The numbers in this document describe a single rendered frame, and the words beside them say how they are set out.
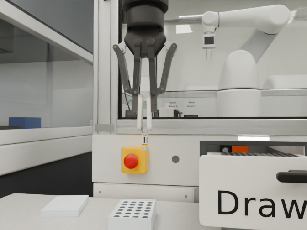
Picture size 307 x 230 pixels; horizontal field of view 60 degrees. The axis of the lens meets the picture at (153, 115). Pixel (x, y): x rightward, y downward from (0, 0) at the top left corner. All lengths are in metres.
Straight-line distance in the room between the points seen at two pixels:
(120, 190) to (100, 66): 0.38
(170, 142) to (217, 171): 0.36
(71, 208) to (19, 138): 0.48
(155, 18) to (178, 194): 0.49
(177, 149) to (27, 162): 0.61
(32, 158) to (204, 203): 0.85
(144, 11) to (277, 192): 0.38
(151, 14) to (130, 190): 0.51
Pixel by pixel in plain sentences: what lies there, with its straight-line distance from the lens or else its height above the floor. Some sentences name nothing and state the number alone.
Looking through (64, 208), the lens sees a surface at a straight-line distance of 0.70.
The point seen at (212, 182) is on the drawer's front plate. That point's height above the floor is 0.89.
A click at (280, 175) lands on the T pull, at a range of 0.42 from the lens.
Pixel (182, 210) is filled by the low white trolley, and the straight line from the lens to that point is 0.71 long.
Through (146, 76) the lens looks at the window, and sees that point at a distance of 0.81.
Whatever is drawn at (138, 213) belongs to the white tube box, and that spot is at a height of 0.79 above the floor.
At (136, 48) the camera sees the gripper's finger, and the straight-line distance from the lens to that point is 0.53.
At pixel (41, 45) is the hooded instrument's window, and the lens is 1.29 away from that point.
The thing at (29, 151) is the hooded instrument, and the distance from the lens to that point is 1.15.
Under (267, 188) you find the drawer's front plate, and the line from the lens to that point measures 0.45.
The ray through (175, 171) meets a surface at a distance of 0.79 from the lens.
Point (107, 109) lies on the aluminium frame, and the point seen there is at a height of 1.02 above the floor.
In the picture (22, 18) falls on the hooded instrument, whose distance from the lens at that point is 1.17.
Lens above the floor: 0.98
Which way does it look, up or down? 2 degrees up
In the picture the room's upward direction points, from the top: straight up
